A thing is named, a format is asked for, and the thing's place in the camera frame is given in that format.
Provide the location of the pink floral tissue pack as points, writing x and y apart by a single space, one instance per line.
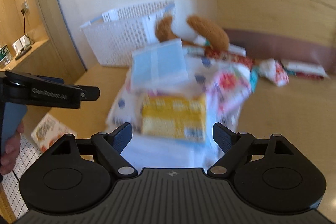
228 89

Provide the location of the brown plush toy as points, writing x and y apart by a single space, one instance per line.
213 33

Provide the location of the orange printed leaflet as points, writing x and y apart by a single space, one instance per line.
48 131

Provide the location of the white perforated plastic basket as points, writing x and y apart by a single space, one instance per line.
116 33

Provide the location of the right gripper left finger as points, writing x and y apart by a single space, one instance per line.
108 148

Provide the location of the yellow wipes pack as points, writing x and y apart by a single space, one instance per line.
174 117

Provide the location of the wall socket with black cable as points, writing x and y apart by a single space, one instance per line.
24 11

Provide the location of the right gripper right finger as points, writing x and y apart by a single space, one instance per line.
235 147

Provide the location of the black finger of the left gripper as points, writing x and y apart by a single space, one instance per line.
89 93

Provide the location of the red snack packet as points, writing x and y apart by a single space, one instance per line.
230 57

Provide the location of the white mask package with CE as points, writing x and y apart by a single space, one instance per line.
154 152

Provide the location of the white charger box on shelf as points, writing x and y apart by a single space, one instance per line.
24 41

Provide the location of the blue face mask in wrapper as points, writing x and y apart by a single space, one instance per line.
158 66

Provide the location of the person's left hand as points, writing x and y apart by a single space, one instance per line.
12 150

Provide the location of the teal small packet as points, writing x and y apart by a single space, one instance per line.
254 77

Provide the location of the white flat wipes packet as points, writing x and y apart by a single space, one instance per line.
304 70

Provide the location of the crumpled white red plastic bag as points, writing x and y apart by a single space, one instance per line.
272 70

